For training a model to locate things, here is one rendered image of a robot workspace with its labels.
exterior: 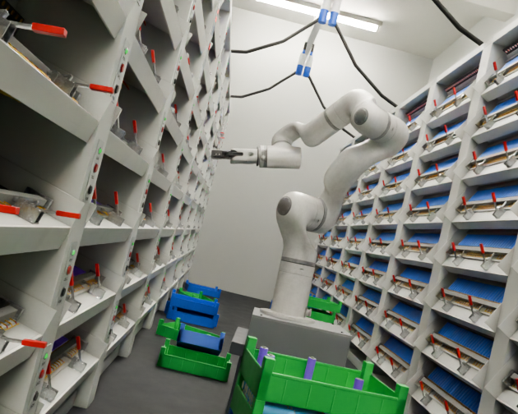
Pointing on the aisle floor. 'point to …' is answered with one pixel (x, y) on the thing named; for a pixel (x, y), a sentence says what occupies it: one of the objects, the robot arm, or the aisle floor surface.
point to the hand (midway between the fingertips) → (216, 154)
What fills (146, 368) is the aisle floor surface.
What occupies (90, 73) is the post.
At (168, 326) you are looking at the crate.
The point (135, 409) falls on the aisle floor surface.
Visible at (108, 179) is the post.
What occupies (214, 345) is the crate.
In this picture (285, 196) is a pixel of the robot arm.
